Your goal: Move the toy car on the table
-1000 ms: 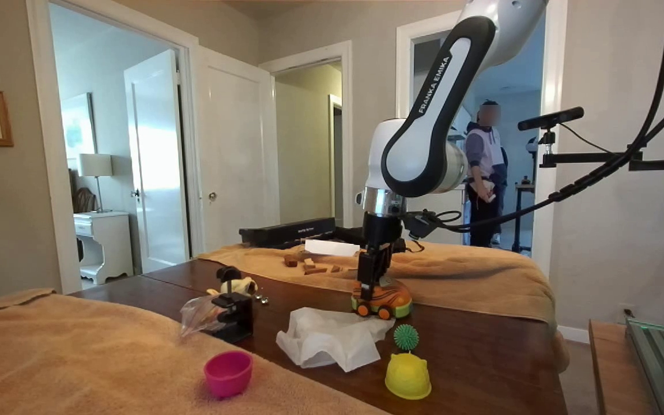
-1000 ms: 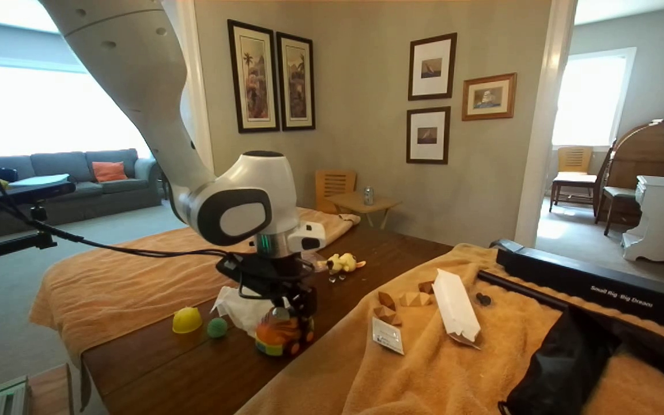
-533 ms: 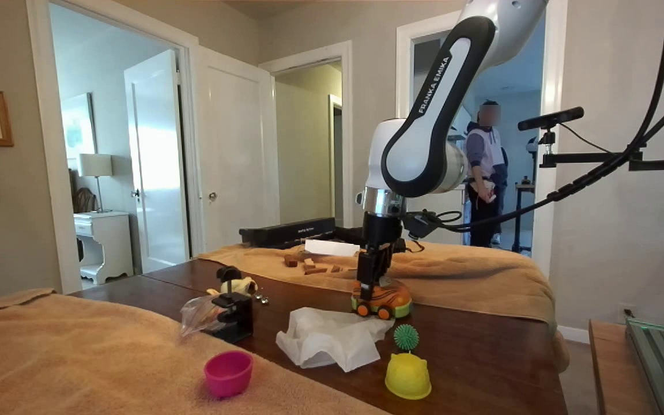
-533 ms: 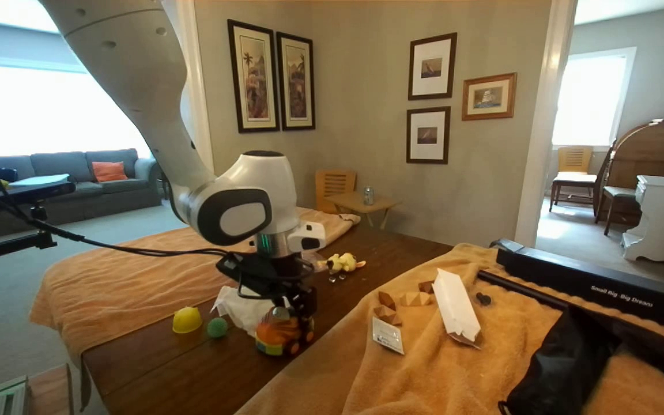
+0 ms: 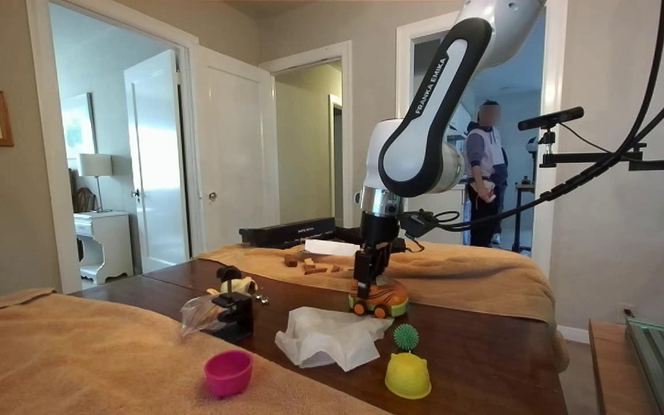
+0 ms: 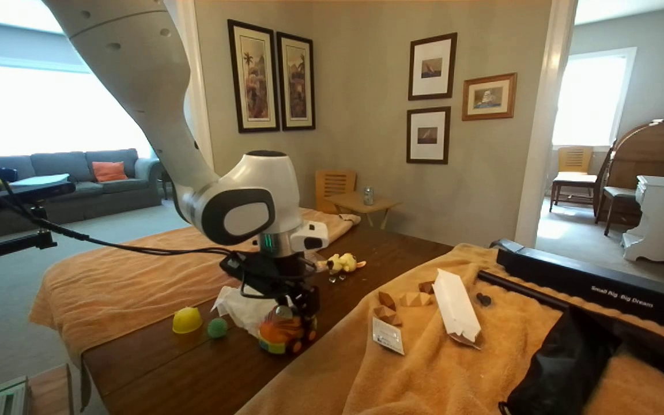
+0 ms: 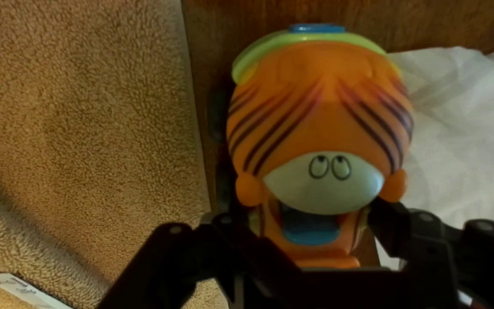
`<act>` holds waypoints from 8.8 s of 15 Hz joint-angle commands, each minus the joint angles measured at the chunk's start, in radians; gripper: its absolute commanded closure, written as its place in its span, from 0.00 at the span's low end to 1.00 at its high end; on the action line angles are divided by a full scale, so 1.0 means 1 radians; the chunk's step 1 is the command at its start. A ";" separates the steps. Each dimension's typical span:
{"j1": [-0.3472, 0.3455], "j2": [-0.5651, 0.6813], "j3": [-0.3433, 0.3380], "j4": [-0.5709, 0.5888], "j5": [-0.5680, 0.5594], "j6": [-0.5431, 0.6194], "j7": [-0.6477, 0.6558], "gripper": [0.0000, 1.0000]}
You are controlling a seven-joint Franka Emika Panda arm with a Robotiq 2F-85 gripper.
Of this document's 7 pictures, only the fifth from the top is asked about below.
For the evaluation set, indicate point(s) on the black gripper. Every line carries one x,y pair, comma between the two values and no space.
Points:
377,245

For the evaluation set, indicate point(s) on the orange tiger toy car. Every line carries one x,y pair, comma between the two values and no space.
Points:
381,304

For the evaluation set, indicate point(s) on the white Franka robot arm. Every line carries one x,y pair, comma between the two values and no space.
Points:
426,123

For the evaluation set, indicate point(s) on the yellow toy dog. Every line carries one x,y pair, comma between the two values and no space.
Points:
241,286

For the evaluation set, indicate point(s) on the brown wooden block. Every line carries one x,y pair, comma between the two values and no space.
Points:
334,267
291,260

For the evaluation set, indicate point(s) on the light zigzag wooden block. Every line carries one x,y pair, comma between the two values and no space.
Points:
314,271

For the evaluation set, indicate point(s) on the white crumpled tissue paper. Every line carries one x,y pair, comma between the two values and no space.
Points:
332,337

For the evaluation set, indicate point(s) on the yellow plastic cup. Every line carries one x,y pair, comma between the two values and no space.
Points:
407,379

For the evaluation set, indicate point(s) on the long black case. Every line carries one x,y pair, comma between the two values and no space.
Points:
286,231

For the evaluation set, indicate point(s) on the tan towel with wipe packet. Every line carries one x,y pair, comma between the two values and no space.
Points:
472,280

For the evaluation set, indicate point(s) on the pink plastic cup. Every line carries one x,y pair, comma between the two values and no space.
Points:
228,372

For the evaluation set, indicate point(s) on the black tripod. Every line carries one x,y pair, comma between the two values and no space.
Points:
525,215

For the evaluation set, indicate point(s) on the person in white blue top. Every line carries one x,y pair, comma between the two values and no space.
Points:
484,162

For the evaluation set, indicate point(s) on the clear plastic cup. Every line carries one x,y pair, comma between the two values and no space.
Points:
197,313

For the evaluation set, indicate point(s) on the white panel door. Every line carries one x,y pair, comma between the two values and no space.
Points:
156,153
235,153

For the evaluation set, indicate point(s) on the wooden side table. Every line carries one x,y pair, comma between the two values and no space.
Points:
609,375

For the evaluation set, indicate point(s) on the white cabinet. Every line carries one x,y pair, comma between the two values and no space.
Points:
105,245

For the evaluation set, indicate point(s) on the greenish glass tray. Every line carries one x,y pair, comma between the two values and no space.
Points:
655,360

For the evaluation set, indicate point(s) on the white lamp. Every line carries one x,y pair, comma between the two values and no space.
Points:
96,163

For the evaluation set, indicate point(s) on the tan towel with pink cup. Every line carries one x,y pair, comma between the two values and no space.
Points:
79,360

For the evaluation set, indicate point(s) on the black camera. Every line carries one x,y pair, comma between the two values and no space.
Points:
552,118

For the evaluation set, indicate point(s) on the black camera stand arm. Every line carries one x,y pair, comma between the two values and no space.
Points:
655,162

